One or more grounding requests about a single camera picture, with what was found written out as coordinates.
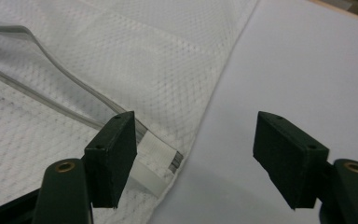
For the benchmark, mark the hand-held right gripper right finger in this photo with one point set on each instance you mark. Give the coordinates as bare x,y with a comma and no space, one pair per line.
289,161

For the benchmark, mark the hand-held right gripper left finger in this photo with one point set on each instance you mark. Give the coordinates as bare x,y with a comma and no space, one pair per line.
112,161

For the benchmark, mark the white mesh fabric garment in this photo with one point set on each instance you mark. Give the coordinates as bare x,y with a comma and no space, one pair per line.
130,62

